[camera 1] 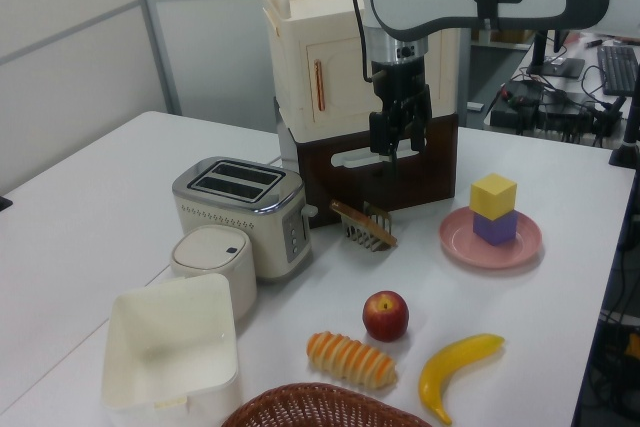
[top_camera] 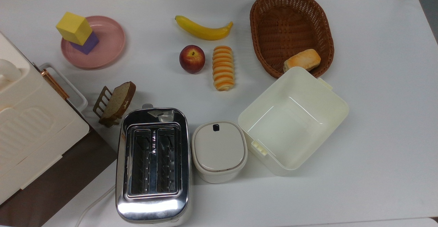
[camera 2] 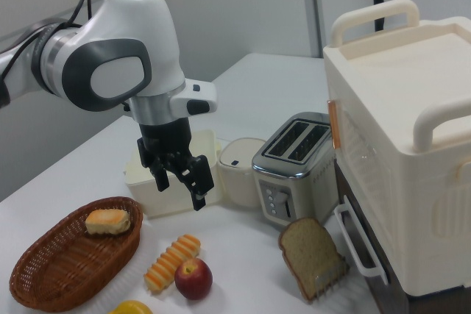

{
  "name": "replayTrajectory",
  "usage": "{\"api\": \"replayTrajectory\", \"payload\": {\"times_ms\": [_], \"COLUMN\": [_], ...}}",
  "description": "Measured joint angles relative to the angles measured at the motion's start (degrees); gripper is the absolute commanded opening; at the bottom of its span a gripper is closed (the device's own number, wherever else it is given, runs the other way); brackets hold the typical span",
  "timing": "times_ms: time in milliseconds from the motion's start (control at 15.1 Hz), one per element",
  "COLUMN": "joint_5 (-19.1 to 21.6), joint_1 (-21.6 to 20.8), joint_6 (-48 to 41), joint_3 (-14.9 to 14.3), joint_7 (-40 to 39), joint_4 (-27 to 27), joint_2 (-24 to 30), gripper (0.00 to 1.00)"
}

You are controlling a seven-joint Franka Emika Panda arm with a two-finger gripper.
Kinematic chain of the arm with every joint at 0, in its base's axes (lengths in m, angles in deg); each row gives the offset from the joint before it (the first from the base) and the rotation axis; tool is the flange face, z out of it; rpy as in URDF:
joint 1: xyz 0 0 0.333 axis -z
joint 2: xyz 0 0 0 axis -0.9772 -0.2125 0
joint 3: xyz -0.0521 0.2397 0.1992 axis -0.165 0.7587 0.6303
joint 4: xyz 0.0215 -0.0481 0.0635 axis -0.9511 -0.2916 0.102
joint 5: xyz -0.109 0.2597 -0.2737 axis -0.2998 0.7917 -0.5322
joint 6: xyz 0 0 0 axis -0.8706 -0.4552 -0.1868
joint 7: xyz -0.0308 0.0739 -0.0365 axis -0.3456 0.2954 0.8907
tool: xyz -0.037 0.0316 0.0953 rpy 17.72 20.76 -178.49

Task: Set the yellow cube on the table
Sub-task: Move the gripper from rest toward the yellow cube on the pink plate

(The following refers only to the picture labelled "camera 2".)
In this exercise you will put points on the cream open plastic box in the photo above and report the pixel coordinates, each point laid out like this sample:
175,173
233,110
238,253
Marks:
147,196

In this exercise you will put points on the yellow banana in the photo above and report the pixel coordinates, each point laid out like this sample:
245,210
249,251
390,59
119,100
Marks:
130,308

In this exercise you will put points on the red apple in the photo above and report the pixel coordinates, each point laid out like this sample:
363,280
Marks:
193,279

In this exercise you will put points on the golden bread roll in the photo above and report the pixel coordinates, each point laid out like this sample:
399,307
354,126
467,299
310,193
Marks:
108,220

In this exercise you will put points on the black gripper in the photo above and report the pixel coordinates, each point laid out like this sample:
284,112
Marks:
165,141

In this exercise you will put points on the chrome two-slot toaster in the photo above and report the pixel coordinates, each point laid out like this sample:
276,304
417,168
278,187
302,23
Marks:
320,167

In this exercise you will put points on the orange striped twisted bread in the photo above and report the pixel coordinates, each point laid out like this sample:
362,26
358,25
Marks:
169,262

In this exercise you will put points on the brown wicker basket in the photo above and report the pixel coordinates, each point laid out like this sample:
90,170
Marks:
66,266

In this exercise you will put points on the brown bread slice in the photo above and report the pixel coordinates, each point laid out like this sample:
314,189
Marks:
305,251

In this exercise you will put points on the small cream lidded container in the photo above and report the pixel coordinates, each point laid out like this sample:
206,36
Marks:
239,185

